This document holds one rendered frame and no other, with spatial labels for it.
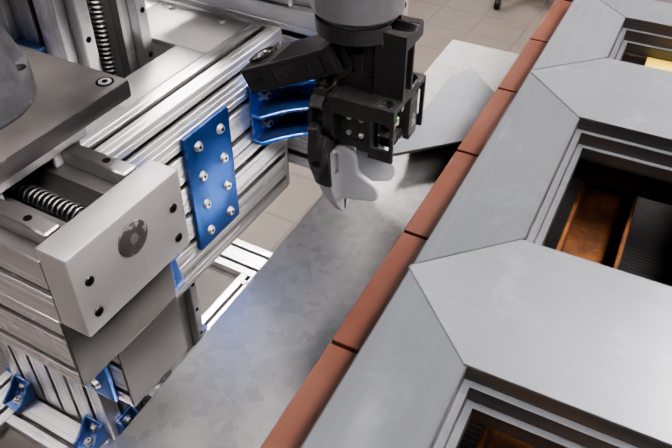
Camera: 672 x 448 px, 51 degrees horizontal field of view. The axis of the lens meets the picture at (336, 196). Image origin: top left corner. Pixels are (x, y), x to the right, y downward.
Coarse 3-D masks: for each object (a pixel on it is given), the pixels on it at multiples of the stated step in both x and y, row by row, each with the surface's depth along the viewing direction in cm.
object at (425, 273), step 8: (416, 264) 71; (424, 264) 71; (432, 264) 71; (440, 264) 71; (416, 272) 70; (424, 272) 70; (432, 272) 70; (416, 280) 70; (424, 280) 70; (432, 280) 70; (424, 288) 69
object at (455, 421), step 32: (640, 32) 115; (576, 128) 92; (608, 128) 91; (576, 160) 91; (608, 160) 92; (640, 160) 91; (544, 224) 81; (480, 384) 62; (512, 384) 60; (448, 416) 60; (480, 416) 63; (512, 416) 62; (544, 416) 60; (576, 416) 59
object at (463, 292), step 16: (448, 256) 72; (464, 256) 72; (480, 256) 72; (496, 256) 72; (512, 256) 72; (448, 272) 70; (464, 272) 70; (480, 272) 70; (496, 272) 70; (432, 288) 69; (448, 288) 69; (464, 288) 69; (480, 288) 69; (496, 288) 69; (432, 304) 67; (448, 304) 67; (464, 304) 67; (480, 304) 67; (448, 320) 66; (464, 320) 66; (480, 320) 66; (448, 336) 64; (464, 336) 64; (464, 352) 63
